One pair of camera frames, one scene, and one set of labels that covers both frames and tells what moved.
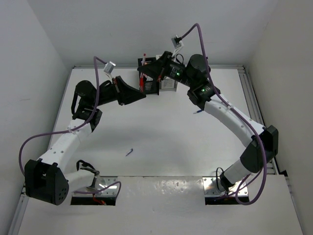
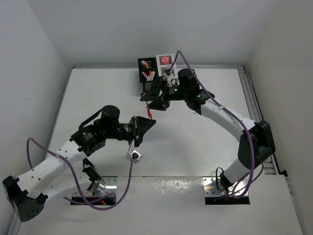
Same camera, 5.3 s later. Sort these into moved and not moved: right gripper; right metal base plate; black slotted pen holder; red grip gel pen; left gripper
Moved: red grip gel pen; right gripper; left gripper
Not moved: right metal base plate; black slotted pen holder
